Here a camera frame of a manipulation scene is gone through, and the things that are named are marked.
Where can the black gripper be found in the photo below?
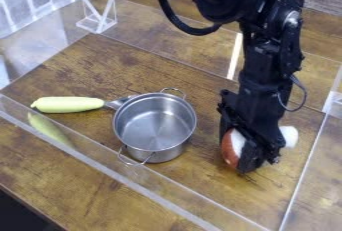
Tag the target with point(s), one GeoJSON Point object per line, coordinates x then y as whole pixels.
{"type": "Point", "coordinates": [253, 111]}

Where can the plush red white mushroom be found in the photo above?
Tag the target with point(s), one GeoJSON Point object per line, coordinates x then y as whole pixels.
{"type": "Point", "coordinates": [227, 146]}

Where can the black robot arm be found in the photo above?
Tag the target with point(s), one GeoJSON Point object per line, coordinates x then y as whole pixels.
{"type": "Point", "coordinates": [270, 24]}

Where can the silver metal pot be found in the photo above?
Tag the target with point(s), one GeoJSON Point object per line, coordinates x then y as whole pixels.
{"type": "Point", "coordinates": [153, 123]}

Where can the green plush corn cob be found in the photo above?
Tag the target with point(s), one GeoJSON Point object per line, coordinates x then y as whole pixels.
{"type": "Point", "coordinates": [67, 104]}

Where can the clear acrylic triangle stand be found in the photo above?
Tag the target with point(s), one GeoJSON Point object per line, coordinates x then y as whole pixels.
{"type": "Point", "coordinates": [98, 22]}

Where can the clear acrylic barrier wall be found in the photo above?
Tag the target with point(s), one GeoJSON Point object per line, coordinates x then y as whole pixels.
{"type": "Point", "coordinates": [174, 196]}

